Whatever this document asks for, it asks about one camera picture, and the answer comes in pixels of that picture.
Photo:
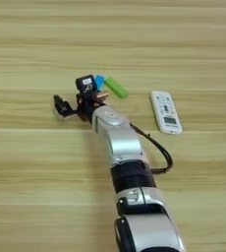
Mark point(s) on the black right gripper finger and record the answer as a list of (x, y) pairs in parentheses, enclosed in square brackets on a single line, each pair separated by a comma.
[(69, 112), (60, 101)]

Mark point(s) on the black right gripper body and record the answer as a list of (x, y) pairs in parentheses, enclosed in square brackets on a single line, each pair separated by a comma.
[(86, 106)]

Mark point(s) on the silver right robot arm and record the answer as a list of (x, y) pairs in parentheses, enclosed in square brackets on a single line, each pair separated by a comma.
[(128, 147)]

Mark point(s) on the blue rectangular block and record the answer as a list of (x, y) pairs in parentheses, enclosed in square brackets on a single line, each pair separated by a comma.
[(100, 81)]

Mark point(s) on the green rectangular block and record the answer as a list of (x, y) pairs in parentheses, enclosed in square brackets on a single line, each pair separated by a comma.
[(116, 88)]

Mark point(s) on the white remote control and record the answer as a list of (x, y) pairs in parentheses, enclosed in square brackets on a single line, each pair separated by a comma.
[(166, 113)]

